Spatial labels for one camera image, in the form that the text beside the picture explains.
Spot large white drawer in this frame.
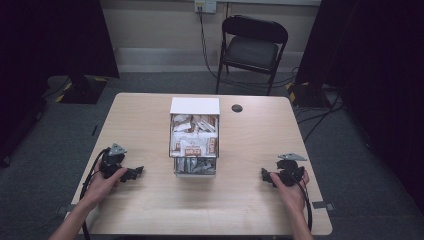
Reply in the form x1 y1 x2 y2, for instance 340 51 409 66
168 113 221 159

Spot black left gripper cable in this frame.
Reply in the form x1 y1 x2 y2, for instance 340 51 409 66
79 147 112 240

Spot black stand base striped tape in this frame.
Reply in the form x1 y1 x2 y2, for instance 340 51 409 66
285 81 335 109

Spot grey tape tab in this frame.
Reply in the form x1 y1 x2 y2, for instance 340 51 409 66
311 200 335 212
55 203 76 216

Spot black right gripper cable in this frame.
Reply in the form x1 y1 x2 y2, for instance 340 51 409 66
292 173 314 233

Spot pile of white brown packets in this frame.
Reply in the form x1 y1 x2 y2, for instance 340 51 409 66
170 114 219 157

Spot dark curtain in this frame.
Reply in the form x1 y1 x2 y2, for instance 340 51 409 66
0 0 121 169
294 0 424 216

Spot black floor cables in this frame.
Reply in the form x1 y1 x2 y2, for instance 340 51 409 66
291 65 346 144

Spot pile of silver packets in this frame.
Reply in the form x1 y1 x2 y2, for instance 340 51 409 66
175 157 216 174

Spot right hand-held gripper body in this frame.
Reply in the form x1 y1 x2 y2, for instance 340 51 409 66
275 152 308 188

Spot person's right hand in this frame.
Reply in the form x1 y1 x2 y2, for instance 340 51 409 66
269 170 311 214

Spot white wall outlet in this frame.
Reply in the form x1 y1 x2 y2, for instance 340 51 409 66
194 0 218 15

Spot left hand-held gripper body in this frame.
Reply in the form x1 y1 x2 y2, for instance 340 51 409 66
99 143 129 180

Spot white box of packets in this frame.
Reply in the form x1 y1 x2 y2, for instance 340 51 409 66
168 96 221 178

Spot black folding chair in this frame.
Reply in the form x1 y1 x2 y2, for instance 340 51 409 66
215 14 290 96

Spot small clear drawer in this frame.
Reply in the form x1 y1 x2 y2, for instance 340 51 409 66
173 156 218 178

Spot person's left hand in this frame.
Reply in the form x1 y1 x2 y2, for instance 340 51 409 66
81 166 129 210

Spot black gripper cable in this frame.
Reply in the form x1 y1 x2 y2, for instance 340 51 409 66
292 173 314 233
79 147 112 240

